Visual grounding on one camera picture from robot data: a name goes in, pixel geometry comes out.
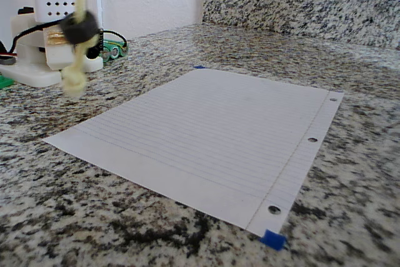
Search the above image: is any green part with metal rings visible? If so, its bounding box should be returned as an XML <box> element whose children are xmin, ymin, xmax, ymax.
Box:
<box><xmin>104</xmin><ymin>38</ymin><xmax>128</xmax><ymax>62</ymax></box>

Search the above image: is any black ring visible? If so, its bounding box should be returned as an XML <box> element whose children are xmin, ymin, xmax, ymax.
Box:
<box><xmin>59</xmin><ymin>9</ymin><xmax>101</xmax><ymax>46</ymax></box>

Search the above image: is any granite backsplash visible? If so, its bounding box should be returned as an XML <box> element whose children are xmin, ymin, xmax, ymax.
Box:
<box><xmin>202</xmin><ymin>0</ymin><xmax>400</xmax><ymax>51</ymax></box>

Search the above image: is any lined white paper sheet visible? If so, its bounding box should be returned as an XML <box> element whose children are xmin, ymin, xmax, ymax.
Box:
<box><xmin>42</xmin><ymin>67</ymin><xmax>345</xmax><ymax>239</ymax></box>

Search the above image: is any yellow-green knotted rope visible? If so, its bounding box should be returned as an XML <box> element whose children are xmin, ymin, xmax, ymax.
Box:
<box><xmin>60</xmin><ymin>0</ymin><xmax>88</xmax><ymax>99</ymax></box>

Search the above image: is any green clamp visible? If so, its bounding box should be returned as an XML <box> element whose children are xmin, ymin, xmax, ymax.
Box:
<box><xmin>0</xmin><ymin>74</ymin><xmax>15</xmax><ymax>89</ymax></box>

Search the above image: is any black power cable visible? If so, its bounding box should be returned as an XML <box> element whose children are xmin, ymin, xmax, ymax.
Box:
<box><xmin>84</xmin><ymin>29</ymin><xmax>129</xmax><ymax>60</ymax></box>

